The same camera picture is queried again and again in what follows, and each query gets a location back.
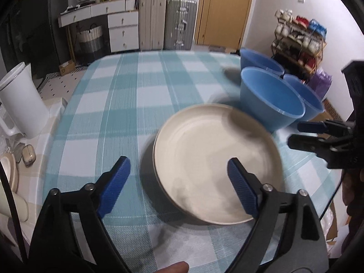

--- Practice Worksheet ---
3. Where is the beige suitcase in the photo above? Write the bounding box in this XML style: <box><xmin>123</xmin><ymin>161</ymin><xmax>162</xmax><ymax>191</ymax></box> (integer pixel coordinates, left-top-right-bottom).
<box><xmin>138</xmin><ymin>0</ymin><xmax>168</xmax><ymax>51</ymax></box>

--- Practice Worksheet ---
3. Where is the white electric kettle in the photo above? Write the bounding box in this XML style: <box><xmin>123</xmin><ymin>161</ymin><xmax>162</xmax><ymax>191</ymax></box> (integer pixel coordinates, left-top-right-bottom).
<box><xmin>0</xmin><ymin>62</ymin><xmax>51</xmax><ymax>140</ymax></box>

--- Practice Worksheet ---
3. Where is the shoe rack with shoes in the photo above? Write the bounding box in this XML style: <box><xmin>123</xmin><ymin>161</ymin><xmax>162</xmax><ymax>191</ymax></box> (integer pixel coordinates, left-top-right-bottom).
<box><xmin>274</xmin><ymin>9</ymin><xmax>326</xmax><ymax>69</ymax></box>

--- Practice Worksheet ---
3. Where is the cream plate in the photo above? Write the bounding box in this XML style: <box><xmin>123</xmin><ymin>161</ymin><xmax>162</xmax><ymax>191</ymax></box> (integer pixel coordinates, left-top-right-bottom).
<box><xmin>154</xmin><ymin>104</ymin><xmax>283</xmax><ymax>225</ymax></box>
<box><xmin>153</xmin><ymin>139</ymin><xmax>253</xmax><ymax>226</ymax></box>

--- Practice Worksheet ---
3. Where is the small printed cardboard box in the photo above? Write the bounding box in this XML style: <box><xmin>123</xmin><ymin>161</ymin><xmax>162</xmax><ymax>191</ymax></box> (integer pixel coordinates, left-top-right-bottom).
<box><xmin>59</xmin><ymin>61</ymin><xmax>76</xmax><ymax>76</ymax></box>

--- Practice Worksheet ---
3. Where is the silver suitcase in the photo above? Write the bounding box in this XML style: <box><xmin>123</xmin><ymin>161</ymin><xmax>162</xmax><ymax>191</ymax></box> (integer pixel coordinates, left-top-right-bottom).
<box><xmin>163</xmin><ymin>0</ymin><xmax>198</xmax><ymax>51</ymax></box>

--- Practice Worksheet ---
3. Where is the cream small dish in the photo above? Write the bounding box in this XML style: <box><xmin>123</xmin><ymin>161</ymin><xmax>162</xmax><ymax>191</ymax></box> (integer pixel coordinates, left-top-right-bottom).
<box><xmin>0</xmin><ymin>152</ymin><xmax>18</xmax><ymax>192</ymax></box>

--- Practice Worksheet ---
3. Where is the woven laundry basket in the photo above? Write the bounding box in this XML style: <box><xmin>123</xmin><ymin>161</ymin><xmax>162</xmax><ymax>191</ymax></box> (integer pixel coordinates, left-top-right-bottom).
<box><xmin>77</xmin><ymin>25</ymin><xmax>104</xmax><ymax>60</ymax></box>

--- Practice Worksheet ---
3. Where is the wooden door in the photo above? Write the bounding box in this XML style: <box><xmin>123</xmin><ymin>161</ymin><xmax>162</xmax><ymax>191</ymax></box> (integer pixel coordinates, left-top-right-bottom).
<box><xmin>193</xmin><ymin>0</ymin><xmax>257</xmax><ymax>49</ymax></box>

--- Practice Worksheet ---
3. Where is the person's left hand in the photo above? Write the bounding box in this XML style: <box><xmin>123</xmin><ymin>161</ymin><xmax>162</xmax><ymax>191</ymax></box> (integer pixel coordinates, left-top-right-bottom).
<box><xmin>157</xmin><ymin>262</ymin><xmax>190</xmax><ymax>273</ymax></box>

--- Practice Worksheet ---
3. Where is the cream cup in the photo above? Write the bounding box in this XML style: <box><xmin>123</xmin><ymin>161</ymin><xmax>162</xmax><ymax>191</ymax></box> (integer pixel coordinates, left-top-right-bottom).
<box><xmin>0</xmin><ymin>188</ymin><xmax>30</xmax><ymax>222</ymax></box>

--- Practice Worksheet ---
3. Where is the blue bowl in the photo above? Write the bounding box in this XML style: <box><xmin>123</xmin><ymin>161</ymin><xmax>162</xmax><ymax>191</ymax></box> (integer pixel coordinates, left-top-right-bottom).
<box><xmin>240</xmin><ymin>66</ymin><xmax>306</xmax><ymax>133</ymax></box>
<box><xmin>283</xmin><ymin>73</ymin><xmax>325</xmax><ymax>123</ymax></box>
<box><xmin>240</xmin><ymin>48</ymin><xmax>285</xmax><ymax>77</ymax></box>

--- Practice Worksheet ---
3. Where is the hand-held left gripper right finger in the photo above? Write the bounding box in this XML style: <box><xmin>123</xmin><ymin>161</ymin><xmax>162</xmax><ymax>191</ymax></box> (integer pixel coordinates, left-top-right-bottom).
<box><xmin>227</xmin><ymin>158</ymin><xmax>329</xmax><ymax>273</ymax></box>

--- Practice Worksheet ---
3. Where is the striped floor mat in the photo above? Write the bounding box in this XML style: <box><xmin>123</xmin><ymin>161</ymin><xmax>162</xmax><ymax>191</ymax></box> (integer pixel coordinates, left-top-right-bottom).
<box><xmin>42</xmin><ymin>65</ymin><xmax>89</xmax><ymax>82</ymax></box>

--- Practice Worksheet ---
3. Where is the white drawer unit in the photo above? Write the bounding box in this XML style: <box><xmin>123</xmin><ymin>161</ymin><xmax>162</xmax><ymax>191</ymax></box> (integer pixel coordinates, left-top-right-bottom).
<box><xmin>107</xmin><ymin>11</ymin><xmax>140</xmax><ymax>53</ymax></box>

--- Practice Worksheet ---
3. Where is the dark grey refrigerator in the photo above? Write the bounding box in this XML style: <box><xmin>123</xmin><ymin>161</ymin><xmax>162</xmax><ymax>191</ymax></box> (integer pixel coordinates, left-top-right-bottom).
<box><xmin>6</xmin><ymin>0</ymin><xmax>69</xmax><ymax>81</ymax></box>

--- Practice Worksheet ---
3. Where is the white desk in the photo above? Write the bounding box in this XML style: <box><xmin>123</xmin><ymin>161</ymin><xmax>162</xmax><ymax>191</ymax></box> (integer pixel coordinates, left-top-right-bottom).
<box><xmin>58</xmin><ymin>0</ymin><xmax>140</xmax><ymax>61</ymax></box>

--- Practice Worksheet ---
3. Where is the purple bag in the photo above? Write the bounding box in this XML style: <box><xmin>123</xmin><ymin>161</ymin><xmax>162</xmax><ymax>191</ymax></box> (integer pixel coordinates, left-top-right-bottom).
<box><xmin>308</xmin><ymin>66</ymin><xmax>333</xmax><ymax>95</ymax></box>

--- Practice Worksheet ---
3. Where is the computer mouse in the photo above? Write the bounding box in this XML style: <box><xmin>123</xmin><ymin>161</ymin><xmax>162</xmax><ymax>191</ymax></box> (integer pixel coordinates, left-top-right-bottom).
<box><xmin>21</xmin><ymin>144</ymin><xmax>36</xmax><ymax>167</ymax></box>

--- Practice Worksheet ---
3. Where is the black cable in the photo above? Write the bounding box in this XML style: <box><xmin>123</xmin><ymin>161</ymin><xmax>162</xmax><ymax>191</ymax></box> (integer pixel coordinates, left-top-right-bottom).
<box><xmin>0</xmin><ymin>162</ymin><xmax>29</xmax><ymax>263</ymax></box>

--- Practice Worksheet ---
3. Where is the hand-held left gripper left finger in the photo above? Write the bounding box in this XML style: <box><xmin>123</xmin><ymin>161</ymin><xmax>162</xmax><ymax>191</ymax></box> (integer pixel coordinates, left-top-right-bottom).
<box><xmin>28</xmin><ymin>156</ymin><xmax>131</xmax><ymax>273</ymax></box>

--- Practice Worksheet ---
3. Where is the wooden shoe rack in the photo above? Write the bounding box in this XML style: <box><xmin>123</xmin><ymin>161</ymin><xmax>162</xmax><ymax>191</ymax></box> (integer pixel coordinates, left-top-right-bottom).
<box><xmin>270</xmin><ymin>8</ymin><xmax>328</xmax><ymax>83</ymax></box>

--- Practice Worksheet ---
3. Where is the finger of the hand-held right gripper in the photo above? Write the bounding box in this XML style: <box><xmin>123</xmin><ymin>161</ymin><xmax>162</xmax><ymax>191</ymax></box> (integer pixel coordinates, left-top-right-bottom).
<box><xmin>287</xmin><ymin>134</ymin><xmax>355</xmax><ymax>161</ymax></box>
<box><xmin>297</xmin><ymin>120</ymin><xmax>355</xmax><ymax>134</ymax></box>

